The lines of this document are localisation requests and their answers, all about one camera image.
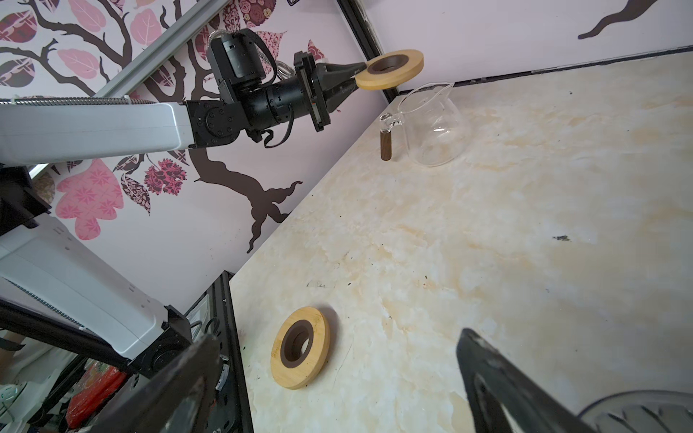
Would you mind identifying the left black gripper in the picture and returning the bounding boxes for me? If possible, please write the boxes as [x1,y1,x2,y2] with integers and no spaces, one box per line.
[293,52,367,132]

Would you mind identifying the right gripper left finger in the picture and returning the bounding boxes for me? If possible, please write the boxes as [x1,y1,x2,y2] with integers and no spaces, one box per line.
[90,336,222,433]

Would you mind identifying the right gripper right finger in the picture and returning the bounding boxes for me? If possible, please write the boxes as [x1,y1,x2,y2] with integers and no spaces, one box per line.
[457,328,593,432]

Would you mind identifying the wooden dripper ring holder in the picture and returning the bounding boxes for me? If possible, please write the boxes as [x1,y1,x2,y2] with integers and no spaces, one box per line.
[355,50,424,90]

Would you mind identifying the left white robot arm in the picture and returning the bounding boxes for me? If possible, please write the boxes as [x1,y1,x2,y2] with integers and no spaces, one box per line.
[1,29,367,377]

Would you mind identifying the clear glass carafe brown handle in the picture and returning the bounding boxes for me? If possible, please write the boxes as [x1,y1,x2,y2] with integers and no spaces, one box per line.
[379,82,472,167]

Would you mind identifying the left aluminium rail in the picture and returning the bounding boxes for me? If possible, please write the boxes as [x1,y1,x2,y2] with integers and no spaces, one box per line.
[95,0,228,99]

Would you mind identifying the left metal conduit cable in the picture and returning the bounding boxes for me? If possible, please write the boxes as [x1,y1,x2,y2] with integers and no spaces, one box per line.
[0,28,296,106]

